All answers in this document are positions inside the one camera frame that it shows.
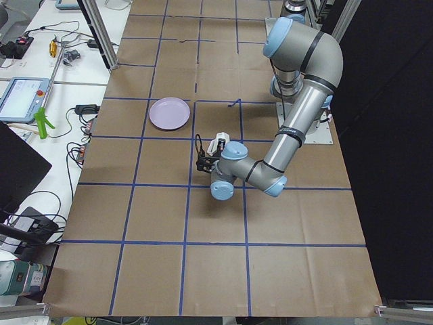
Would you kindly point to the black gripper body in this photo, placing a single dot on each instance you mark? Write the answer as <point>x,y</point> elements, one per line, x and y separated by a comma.
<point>214,166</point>

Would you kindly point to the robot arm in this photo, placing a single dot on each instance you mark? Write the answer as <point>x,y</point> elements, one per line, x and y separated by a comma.
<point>308,66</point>
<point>331,17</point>

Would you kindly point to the lilac plate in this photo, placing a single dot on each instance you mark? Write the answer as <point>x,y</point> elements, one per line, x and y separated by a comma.
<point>169,113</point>

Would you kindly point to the black power adapter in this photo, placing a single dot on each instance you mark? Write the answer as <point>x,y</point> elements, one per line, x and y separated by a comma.
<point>83,109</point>

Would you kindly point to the long metal rod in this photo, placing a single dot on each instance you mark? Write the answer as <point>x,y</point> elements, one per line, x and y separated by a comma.
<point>53,74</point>

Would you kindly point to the green plastic clamp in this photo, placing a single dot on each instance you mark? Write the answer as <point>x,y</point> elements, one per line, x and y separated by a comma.
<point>42,123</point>

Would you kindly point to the yellow tool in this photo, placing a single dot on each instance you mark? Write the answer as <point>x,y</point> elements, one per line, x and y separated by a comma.
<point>53,48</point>

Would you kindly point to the black monitor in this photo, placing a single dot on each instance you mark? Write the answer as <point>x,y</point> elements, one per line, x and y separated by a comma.
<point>22,170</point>

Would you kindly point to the teach pendant tablet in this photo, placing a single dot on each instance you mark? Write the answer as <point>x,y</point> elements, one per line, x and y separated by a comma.
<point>22,99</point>

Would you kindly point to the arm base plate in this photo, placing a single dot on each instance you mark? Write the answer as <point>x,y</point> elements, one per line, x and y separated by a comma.
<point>269,27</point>
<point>319,132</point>

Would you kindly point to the aluminium frame post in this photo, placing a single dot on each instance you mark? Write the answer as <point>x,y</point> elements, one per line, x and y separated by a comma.
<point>96,25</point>

